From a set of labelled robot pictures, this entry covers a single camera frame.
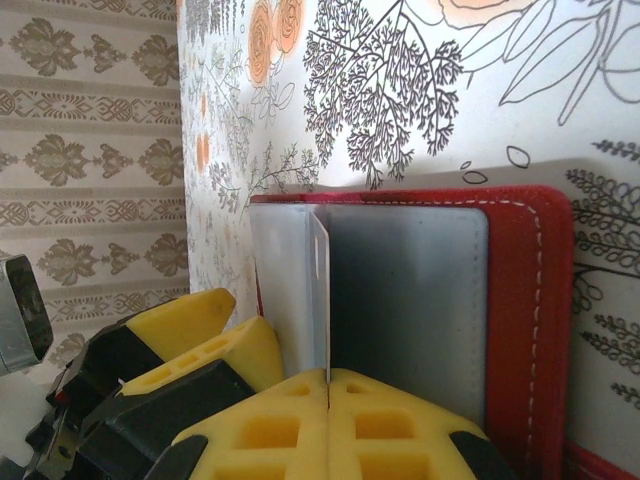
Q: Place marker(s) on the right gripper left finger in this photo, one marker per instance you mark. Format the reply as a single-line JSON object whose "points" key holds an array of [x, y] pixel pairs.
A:
{"points": [[310, 450]]}

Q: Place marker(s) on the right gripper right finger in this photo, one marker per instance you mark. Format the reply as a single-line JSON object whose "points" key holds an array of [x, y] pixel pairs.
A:
{"points": [[345, 445]]}

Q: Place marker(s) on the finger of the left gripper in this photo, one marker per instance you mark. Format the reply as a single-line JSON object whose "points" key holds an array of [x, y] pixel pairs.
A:
{"points": [[200, 385], [175, 322]]}

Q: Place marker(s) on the white credit card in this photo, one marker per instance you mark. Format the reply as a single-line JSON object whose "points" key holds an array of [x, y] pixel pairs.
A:
{"points": [[320, 300]]}

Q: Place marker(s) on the red card holder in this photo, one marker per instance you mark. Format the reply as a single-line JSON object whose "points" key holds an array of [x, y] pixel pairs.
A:
{"points": [[515, 310]]}

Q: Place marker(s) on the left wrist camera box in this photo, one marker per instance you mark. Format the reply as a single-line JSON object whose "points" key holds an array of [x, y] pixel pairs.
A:
{"points": [[22, 320]]}

